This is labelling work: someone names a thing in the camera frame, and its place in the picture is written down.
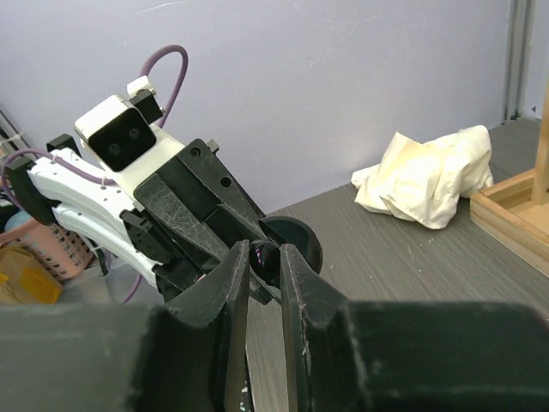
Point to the black earbud case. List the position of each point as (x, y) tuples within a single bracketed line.
[(282, 230)]

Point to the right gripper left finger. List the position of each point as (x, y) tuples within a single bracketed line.
[(187, 355)]

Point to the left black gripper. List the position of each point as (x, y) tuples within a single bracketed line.
[(193, 212)]

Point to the pink plastic basket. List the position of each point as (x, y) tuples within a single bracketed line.
[(62, 252)]

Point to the wooden clothes rack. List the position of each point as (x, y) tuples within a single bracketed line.
[(515, 211)]

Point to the brown cardboard box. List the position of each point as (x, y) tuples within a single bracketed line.
[(24, 281)]

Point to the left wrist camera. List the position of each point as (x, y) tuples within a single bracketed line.
[(122, 135)]

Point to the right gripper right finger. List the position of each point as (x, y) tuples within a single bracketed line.
[(356, 355)]

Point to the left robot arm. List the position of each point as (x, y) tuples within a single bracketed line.
[(56, 186)]

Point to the cream white cloth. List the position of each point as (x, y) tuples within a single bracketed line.
[(423, 182)]

